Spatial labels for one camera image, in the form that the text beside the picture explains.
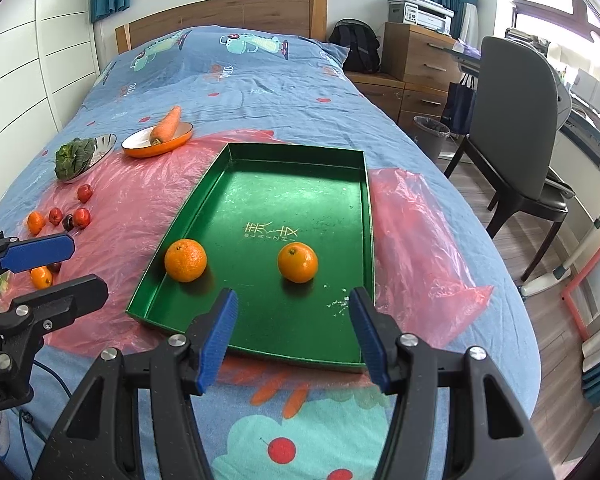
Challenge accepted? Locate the orange rimmed white plate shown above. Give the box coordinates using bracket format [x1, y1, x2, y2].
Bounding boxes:
[121, 122, 194, 159]

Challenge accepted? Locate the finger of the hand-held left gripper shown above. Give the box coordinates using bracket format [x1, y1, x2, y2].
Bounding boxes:
[0, 231, 76, 286]
[0, 274, 109, 357]

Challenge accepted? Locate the printed blue blanket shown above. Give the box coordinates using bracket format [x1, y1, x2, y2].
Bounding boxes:
[0, 27, 541, 480]

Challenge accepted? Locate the pink frame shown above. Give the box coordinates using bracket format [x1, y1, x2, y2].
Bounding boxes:
[562, 230, 600, 342]

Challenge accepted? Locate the wooden headboard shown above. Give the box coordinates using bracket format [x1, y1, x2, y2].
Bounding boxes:
[115, 0, 328, 54]

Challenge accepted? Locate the blue cable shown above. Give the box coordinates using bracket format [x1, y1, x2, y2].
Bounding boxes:
[16, 407, 37, 480]

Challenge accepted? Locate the metal bowl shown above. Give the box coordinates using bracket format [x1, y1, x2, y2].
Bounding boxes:
[60, 133, 118, 184]

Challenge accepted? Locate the pink plastic sheet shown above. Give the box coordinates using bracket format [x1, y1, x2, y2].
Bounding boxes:
[0, 129, 496, 391]

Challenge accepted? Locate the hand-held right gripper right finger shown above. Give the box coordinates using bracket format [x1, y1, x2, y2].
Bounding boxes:
[348, 286, 556, 480]

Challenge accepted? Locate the carrot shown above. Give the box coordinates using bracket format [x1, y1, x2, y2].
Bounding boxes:
[149, 105, 182, 146]

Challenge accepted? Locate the black backpack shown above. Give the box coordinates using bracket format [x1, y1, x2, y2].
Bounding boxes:
[328, 19, 382, 74]

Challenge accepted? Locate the wooden drawer cabinet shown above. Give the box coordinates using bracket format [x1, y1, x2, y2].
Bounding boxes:
[381, 22, 462, 131]

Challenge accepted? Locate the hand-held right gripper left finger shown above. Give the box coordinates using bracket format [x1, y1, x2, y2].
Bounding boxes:
[39, 287, 239, 480]

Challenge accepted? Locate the grey chair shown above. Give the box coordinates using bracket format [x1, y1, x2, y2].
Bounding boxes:
[444, 36, 576, 282]

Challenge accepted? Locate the green rectangular tray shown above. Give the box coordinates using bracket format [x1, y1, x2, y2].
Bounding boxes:
[125, 142, 377, 375]

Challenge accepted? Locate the mandarin orange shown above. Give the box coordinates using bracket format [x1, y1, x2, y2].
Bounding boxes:
[277, 241, 319, 283]
[164, 239, 208, 283]

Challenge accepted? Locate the low wooden nightstand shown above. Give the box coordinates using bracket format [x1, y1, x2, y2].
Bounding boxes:
[345, 70, 407, 126]

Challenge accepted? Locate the white wardrobe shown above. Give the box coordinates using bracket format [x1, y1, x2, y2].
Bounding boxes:
[0, 0, 101, 211]

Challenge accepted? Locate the grey trash bin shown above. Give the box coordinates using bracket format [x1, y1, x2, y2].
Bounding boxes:
[413, 115, 451, 161]

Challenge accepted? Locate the dark blue bag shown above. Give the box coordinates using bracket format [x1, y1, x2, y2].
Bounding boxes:
[440, 74, 478, 136]

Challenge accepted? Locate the white printer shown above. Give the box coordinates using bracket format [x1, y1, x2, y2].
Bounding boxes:
[387, 0, 455, 36]

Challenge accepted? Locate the green leafy vegetable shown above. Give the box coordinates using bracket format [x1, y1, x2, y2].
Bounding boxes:
[55, 138, 98, 181]

